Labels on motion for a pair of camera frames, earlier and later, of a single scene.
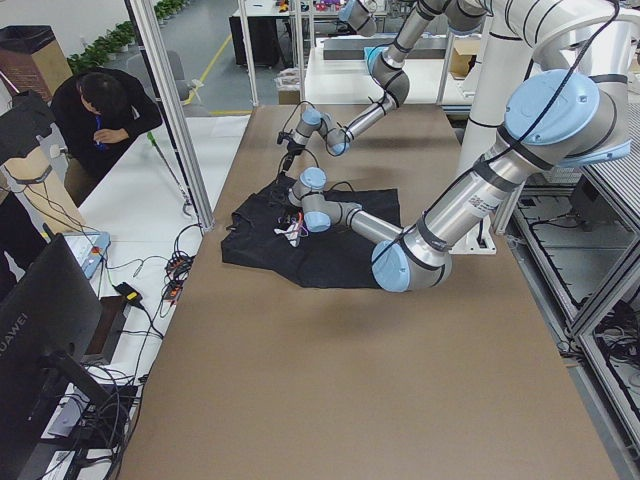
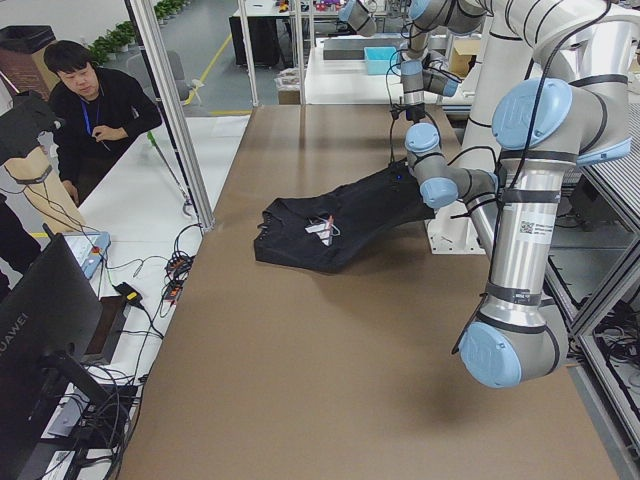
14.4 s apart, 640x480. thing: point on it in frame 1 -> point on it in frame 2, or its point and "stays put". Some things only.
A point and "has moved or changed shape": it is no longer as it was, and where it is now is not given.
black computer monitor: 50,326 stays put
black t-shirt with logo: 269,232 has moved or changed shape
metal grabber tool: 187,203 stays put
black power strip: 176,268 stays put
